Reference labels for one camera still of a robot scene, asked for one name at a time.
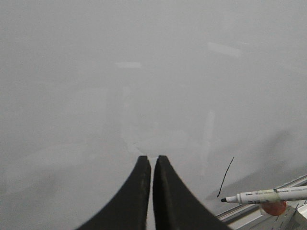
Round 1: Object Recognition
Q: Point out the white whiteboard marker black tip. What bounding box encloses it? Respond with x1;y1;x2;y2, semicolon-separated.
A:
221;186;307;204

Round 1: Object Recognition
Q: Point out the white whiteboard with aluminium frame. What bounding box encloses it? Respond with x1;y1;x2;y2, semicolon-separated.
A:
0;0;307;230

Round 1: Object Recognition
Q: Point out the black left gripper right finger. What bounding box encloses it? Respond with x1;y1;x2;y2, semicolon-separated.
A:
153;155;230;230

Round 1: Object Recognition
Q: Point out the red round magnet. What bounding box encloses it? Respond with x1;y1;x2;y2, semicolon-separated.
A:
261;201;286;216

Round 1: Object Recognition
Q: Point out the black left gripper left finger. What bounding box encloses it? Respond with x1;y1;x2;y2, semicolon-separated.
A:
78;156;151;230

